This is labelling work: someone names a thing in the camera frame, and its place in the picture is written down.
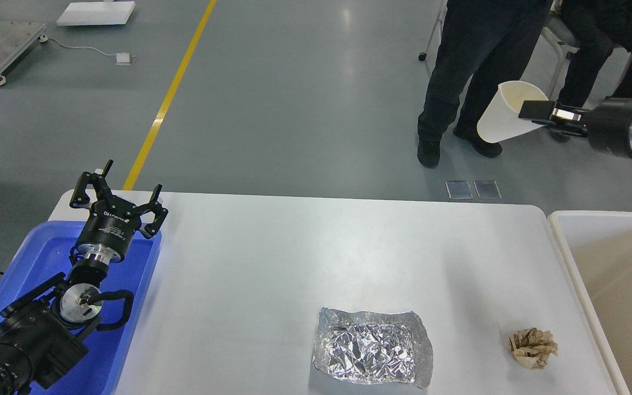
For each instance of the left floor metal plate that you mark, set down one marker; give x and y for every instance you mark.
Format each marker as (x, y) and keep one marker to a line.
(459, 189)

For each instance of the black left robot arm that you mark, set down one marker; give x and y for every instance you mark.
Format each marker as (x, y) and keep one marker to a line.
(42, 332)

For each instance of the seated person dark clothes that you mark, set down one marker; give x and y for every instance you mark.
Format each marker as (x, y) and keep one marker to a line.
(599, 27)

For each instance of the floor metal plate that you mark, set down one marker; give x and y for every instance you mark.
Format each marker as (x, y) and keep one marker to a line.
(487, 189)
(459, 189)

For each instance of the crumpled aluminium foil sheet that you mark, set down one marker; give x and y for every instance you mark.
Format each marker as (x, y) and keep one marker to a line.
(370, 348)

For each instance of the beige plastic bin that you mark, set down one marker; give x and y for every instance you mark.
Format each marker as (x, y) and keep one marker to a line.
(597, 250)

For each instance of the white paper cup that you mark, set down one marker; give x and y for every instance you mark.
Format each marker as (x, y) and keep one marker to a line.
(500, 120)

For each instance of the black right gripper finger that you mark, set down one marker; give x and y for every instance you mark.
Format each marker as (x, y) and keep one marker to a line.
(567, 131)
(552, 114)

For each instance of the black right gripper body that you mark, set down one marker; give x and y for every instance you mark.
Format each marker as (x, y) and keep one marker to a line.
(609, 127)

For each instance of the crumpled brown paper ball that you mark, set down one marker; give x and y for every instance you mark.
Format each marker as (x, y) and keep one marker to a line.
(532, 347)

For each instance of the white power adapter with cable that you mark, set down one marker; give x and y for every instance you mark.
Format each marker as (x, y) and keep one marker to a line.
(120, 58)

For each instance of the standing person dark clothes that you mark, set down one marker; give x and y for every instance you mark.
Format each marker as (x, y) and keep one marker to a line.
(483, 44)

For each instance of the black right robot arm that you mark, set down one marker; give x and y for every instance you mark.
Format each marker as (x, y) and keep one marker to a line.
(607, 128)

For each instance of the right floor metal plate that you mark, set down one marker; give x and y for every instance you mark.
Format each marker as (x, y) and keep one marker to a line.
(487, 189)

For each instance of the white flat board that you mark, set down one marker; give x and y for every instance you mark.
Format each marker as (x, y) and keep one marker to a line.
(96, 13)

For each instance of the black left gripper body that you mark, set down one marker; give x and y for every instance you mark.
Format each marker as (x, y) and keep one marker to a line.
(107, 233)

